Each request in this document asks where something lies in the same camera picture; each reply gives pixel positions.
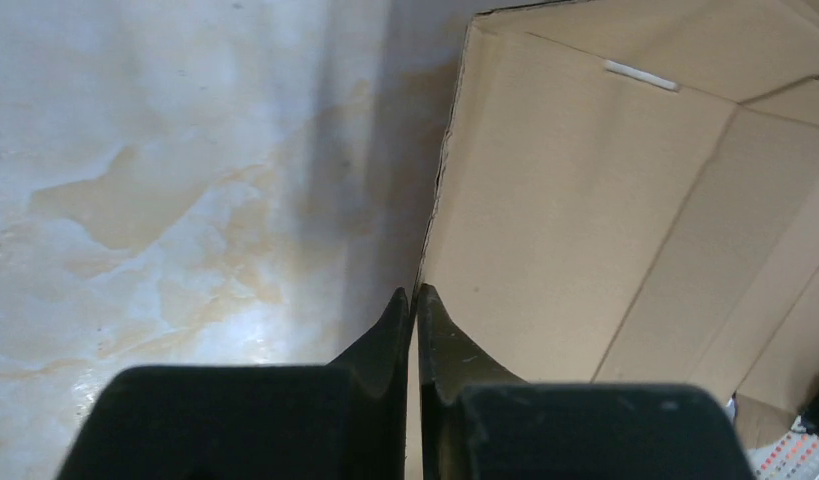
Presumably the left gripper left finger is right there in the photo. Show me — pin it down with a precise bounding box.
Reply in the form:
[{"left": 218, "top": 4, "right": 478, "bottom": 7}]
[{"left": 58, "top": 289, "right": 410, "bottom": 479}]

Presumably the brown cardboard box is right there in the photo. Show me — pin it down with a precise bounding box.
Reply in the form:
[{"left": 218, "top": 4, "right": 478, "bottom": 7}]
[{"left": 420, "top": 1, "right": 819, "bottom": 479}]

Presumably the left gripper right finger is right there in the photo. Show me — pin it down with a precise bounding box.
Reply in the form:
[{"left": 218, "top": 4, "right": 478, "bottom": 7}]
[{"left": 416, "top": 284, "right": 753, "bottom": 479}]

